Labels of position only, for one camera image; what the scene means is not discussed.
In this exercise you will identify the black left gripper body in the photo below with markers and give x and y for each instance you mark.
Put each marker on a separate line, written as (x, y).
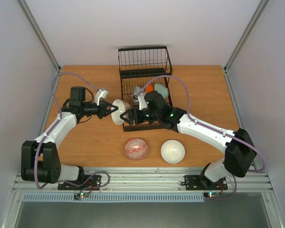
(100, 113)

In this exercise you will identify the aluminium rail frame front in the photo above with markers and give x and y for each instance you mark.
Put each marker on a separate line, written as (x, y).
(168, 179)

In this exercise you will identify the right green circuit board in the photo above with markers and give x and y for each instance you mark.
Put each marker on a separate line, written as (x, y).
(211, 194)

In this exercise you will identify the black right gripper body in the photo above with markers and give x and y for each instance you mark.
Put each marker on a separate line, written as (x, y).
(133, 116)

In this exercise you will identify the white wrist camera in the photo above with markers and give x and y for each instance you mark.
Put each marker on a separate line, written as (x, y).
(101, 94)
(140, 100)

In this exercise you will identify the black wire dish rack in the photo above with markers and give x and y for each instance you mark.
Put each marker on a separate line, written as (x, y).
(139, 65)

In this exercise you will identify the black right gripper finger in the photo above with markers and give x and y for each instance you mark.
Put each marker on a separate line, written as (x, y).
(127, 118)
(126, 114)

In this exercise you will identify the plain mint green bowl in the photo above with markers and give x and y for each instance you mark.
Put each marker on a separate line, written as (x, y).
(161, 89)

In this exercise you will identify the beige floral bowl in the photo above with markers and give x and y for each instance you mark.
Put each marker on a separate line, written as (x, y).
(122, 107)

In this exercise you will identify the red white patterned bowl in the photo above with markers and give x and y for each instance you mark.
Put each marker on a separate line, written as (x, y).
(136, 149)

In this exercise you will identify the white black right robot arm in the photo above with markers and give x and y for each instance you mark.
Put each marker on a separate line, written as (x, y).
(236, 146)

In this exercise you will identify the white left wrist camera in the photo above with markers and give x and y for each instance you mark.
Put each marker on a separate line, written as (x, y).
(101, 94)

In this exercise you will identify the green circuit board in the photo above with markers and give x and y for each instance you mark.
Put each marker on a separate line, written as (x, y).
(211, 194)
(82, 195)

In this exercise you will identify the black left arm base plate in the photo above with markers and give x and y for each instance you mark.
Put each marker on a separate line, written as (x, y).
(82, 183)

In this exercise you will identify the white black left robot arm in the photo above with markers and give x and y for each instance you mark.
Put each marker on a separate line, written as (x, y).
(40, 161)

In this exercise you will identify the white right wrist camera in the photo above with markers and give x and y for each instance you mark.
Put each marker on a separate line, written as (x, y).
(140, 100)

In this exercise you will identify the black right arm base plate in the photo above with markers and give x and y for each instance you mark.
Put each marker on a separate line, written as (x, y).
(195, 182)

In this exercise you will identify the left green circuit board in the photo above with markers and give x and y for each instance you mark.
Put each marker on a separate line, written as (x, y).
(82, 195)

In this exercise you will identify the green patterned bowl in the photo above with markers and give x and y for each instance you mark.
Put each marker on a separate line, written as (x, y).
(136, 90)

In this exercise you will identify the grey slotted cable duct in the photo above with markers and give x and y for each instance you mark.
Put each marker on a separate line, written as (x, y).
(113, 197)

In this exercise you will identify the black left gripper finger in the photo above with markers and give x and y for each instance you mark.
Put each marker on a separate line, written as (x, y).
(109, 106)
(108, 112)

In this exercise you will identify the orange bowl white inside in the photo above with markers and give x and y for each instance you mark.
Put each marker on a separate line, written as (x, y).
(149, 88)

